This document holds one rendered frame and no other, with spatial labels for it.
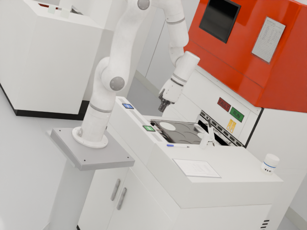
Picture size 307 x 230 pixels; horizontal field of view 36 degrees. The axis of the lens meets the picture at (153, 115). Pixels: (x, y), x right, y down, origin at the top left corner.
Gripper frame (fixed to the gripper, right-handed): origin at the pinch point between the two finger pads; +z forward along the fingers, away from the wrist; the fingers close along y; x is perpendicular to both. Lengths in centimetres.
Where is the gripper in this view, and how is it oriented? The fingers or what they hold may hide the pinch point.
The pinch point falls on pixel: (162, 107)
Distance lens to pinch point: 240.5
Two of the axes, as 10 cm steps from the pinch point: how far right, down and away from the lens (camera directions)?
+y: -7.3, -2.6, -6.3
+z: -4.9, 8.4, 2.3
